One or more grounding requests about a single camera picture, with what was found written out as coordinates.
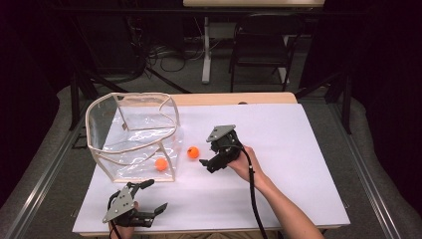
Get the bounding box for beige desk white legs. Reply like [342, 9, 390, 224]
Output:
[182, 0, 324, 85]

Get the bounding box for grey metal floor rail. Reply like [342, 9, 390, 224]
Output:
[327, 103, 403, 239]
[1, 119, 88, 239]

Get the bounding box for right hand-held gripper cable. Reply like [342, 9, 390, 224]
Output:
[222, 132, 269, 239]

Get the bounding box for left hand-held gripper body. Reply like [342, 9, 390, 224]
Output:
[102, 181, 157, 229]

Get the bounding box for black chair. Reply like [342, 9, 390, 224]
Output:
[228, 13, 308, 94]

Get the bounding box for clear plastic bag beige trim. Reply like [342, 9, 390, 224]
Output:
[85, 92, 184, 183]

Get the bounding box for wooden table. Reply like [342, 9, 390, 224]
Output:
[78, 92, 344, 237]

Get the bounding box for white table cover sheet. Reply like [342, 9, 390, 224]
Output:
[72, 103, 351, 235]

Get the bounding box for person's right hand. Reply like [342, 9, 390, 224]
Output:
[227, 144, 267, 193]

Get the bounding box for person's left hand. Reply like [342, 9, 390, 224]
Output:
[107, 200, 140, 239]

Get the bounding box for tangle of floor cables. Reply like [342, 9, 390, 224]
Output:
[132, 33, 207, 74]

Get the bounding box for black metal stand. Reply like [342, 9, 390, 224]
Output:
[295, 71, 353, 135]
[68, 66, 128, 132]

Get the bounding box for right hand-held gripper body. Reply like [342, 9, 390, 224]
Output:
[205, 123, 246, 174]

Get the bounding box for left hand-held gripper cable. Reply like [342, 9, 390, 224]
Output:
[106, 192, 117, 239]

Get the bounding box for hand-held gripper cable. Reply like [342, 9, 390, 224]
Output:
[222, 132, 269, 239]
[106, 192, 117, 239]

